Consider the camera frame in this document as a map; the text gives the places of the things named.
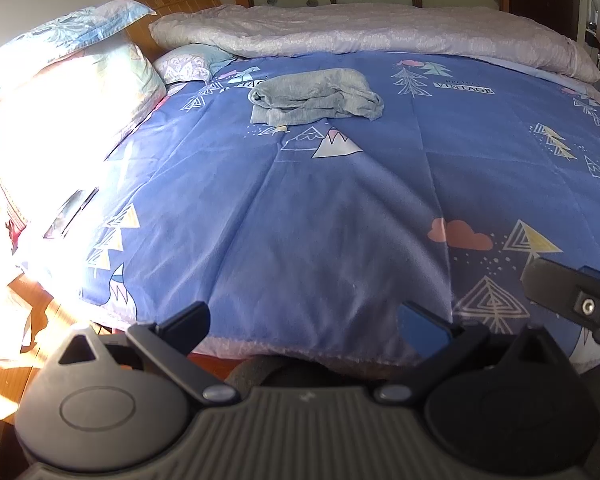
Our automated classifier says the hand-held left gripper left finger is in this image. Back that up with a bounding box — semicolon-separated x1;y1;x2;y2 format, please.
56;301;243;406

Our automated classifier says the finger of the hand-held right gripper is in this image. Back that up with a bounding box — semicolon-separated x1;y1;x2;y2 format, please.
521;257;600;362

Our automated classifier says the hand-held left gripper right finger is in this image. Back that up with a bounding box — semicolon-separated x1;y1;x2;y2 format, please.
372;301;562;406

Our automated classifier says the dark cloth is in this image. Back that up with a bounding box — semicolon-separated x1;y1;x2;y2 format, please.
227;354;333;392

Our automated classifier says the smartphone in pink case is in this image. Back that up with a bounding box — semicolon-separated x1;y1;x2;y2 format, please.
44;187;100;239

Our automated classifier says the blue printed blanket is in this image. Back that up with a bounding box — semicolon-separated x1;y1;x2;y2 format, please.
14;50;600;369

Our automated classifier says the large floral pillow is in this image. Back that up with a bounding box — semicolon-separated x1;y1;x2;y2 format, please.
0;41;168;223

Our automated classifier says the small lavender patterned pillow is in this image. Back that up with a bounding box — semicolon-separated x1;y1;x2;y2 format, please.
152;43;237;86

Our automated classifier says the lavender quilt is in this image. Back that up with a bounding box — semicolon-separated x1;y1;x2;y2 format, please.
148;3;600;84

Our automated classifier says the blue floral pillow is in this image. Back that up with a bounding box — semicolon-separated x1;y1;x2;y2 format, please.
0;0;158;88

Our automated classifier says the wooden headboard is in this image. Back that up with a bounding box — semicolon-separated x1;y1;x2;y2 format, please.
119;0;227;62

